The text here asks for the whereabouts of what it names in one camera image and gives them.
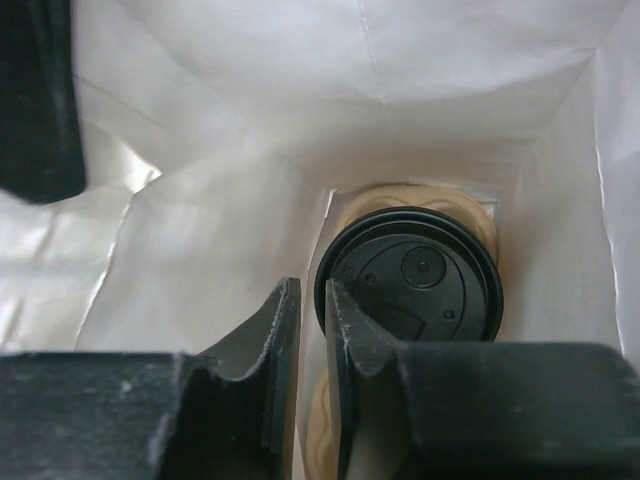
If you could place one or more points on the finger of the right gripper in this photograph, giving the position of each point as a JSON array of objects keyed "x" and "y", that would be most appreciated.
[{"x": 42, "y": 159}]

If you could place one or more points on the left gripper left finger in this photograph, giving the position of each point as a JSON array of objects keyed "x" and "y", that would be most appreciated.
[{"x": 226, "y": 413}]

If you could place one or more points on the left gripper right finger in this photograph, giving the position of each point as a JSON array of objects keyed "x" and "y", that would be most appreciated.
[{"x": 475, "y": 410}]

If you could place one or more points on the brown cardboard cup carrier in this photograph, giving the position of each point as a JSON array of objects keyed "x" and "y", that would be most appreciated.
[{"x": 319, "y": 454}]

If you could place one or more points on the black plastic cup lid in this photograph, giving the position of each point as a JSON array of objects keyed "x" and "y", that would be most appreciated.
[{"x": 418, "y": 273}]

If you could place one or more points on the brown paper bag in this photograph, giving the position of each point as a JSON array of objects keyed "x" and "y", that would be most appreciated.
[{"x": 222, "y": 140}]

